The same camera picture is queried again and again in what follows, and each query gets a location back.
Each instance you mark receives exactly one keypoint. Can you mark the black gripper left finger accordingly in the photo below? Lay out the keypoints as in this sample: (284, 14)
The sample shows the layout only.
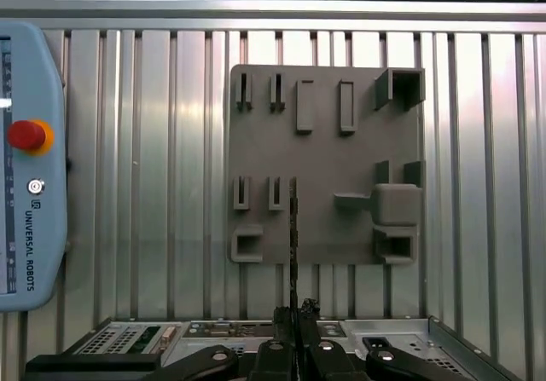
(273, 359)

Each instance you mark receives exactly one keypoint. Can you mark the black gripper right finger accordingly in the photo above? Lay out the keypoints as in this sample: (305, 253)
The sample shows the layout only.
(328, 359)

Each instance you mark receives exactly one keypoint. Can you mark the RAM stick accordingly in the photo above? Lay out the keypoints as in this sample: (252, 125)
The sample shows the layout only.
(293, 227)

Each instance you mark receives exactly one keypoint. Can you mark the black open PC case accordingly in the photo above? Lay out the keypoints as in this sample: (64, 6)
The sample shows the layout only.
(213, 330)

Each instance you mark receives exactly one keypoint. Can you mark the grey parts rack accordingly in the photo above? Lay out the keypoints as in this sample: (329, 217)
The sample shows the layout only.
(324, 163)

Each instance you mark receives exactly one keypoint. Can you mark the pale blue teach pendant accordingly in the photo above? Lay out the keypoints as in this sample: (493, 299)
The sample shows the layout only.
(42, 236)

